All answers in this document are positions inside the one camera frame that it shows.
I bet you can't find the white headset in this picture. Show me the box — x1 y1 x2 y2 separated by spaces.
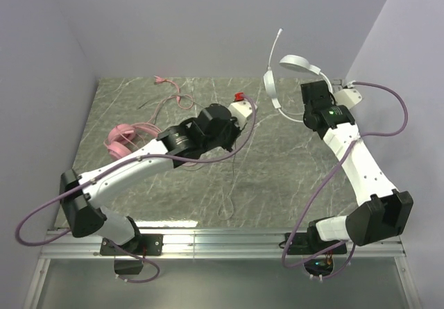
262 28 336 123

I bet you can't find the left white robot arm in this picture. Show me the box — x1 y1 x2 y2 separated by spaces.
60 101 252 244

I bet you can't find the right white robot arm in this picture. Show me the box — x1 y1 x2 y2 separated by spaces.
301 81 413 251

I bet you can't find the right side aluminium rail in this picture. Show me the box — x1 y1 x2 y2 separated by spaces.
331 79 346 92

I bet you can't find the aluminium rail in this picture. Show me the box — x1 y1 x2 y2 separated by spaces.
331 79 346 92
40 228 407 260

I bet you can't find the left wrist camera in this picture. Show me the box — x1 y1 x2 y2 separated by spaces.
228 92 257 123

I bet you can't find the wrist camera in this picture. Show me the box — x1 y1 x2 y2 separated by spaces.
228 92 257 123
333 81 363 110

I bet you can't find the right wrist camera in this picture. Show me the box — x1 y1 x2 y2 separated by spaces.
333 81 363 110

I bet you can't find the front aluminium rail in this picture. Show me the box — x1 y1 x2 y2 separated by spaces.
40 228 407 260

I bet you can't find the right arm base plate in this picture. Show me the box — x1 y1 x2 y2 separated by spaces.
278 233 348 256

